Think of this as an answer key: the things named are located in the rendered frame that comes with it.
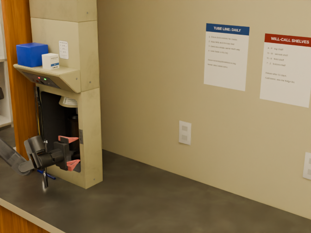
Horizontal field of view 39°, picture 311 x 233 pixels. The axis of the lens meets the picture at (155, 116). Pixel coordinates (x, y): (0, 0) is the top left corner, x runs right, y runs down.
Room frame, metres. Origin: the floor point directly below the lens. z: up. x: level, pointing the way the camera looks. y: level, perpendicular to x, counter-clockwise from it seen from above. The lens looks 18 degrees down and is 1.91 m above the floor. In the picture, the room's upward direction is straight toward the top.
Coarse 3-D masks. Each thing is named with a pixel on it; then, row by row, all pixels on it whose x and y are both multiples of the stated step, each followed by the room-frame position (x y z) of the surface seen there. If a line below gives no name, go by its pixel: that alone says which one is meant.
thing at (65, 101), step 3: (60, 99) 2.00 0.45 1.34; (63, 99) 1.97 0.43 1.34; (66, 99) 1.96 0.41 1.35; (69, 99) 1.95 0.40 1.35; (72, 99) 1.95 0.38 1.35; (60, 102) 1.98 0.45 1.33; (63, 102) 1.96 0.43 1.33; (66, 102) 1.95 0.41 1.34; (69, 102) 1.94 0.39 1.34; (72, 102) 1.94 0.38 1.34; (75, 102) 1.94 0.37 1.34; (63, 105) 1.95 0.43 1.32; (66, 105) 1.94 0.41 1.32; (69, 105) 1.94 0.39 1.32; (72, 105) 1.94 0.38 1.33; (75, 105) 1.94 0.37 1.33
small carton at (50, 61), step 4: (44, 56) 1.87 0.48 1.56; (48, 56) 1.86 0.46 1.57; (52, 56) 1.86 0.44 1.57; (56, 56) 1.88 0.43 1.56; (44, 60) 1.87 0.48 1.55; (48, 60) 1.86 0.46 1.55; (52, 60) 1.86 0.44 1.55; (56, 60) 1.88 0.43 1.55; (44, 64) 1.87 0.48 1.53; (48, 64) 1.86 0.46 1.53; (52, 64) 1.86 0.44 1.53; (56, 64) 1.88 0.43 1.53; (44, 68) 1.87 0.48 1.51; (48, 68) 1.86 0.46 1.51; (52, 68) 1.86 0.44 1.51
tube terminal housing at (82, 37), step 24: (48, 24) 1.97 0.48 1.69; (72, 24) 1.88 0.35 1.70; (96, 24) 1.94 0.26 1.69; (48, 48) 1.98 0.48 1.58; (72, 48) 1.88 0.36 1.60; (96, 48) 1.93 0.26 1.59; (96, 72) 1.93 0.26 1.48; (72, 96) 1.89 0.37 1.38; (96, 96) 1.93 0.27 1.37; (96, 120) 1.92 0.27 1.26; (96, 144) 1.92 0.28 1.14; (48, 168) 2.02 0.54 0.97; (96, 168) 1.91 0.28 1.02
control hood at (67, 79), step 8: (16, 64) 1.96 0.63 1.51; (32, 72) 1.89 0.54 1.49; (40, 72) 1.84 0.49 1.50; (48, 72) 1.81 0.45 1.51; (56, 72) 1.80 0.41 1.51; (64, 72) 1.81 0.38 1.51; (72, 72) 1.82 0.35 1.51; (56, 80) 1.82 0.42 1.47; (64, 80) 1.79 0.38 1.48; (72, 80) 1.82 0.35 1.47; (80, 80) 1.86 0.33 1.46; (64, 88) 1.86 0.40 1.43; (72, 88) 1.82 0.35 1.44; (80, 88) 1.85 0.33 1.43
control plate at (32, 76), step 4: (24, 72) 1.95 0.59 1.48; (28, 76) 1.97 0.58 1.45; (32, 76) 1.94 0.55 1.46; (36, 76) 1.91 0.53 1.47; (40, 76) 1.88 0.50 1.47; (32, 80) 2.00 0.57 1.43; (44, 80) 1.90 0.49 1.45; (48, 80) 1.88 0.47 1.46; (44, 84) 1.95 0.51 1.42; (60, 88) 1.89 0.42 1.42
